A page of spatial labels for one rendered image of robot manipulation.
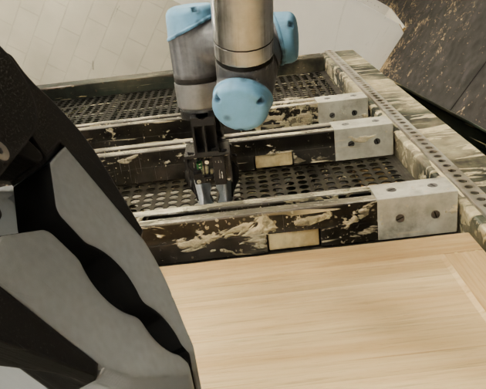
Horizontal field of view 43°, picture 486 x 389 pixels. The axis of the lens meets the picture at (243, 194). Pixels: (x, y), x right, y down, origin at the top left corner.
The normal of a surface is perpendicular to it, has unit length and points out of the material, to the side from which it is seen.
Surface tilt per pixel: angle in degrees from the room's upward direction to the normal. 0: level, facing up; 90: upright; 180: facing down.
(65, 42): 90
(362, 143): 90
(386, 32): 90
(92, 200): 118
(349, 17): 90
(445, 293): 57
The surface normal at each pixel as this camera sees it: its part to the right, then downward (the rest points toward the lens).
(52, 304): 0.82, -0.47
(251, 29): 0.28, 0.66
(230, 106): -0.15, 0.69
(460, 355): -0.11, -0.92
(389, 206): 0.04, 0.38
